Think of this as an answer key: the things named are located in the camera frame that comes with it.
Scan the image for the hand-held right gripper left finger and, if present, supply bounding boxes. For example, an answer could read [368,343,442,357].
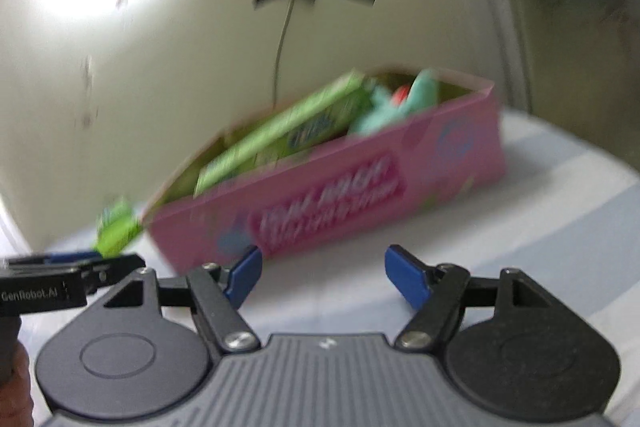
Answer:
[102,245,263,354]

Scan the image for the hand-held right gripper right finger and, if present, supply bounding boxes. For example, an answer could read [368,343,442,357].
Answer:
[384,244,551,350]

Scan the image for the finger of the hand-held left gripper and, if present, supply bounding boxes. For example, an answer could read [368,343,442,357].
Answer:
[80,254,147,295]
[4,251,103,266]

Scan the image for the lime green tissue packet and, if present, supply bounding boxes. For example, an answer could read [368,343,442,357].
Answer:
[95,197,144,258]

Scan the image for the pink cardboard box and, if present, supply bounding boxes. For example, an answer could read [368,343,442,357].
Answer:
[142,66,506,275]

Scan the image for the green box with blue label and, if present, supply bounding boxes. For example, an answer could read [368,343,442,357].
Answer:
[194,72,373,198]

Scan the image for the teal plush toy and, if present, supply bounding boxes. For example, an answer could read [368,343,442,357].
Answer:
[349,69,442,138]

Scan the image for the light blue bed sheet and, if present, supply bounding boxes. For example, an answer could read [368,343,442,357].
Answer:
[0,107,640,427]

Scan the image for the frosted glass door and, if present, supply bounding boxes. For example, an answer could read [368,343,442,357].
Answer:
[472,0,640,172]

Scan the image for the thin hanging cable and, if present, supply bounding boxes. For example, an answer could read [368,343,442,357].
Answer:
[271,0,297,110]

